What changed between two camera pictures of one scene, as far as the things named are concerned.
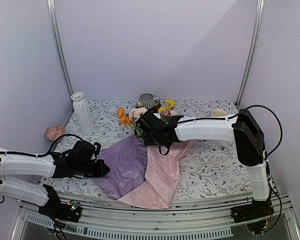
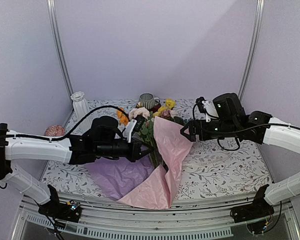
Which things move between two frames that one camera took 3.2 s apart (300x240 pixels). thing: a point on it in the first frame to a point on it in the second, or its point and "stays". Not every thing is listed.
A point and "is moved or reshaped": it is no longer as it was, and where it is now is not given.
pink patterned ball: (53, 132) stays
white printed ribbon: (203, 163) stays
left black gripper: (100, 172) to (135, 153)
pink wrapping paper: (162, 176) is moved or reshaped
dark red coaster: (155, 108) stays
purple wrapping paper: (126, 158) stays
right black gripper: (148, 140) to (194, 124)
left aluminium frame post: (52, 12) stays
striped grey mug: (148, 100) stays
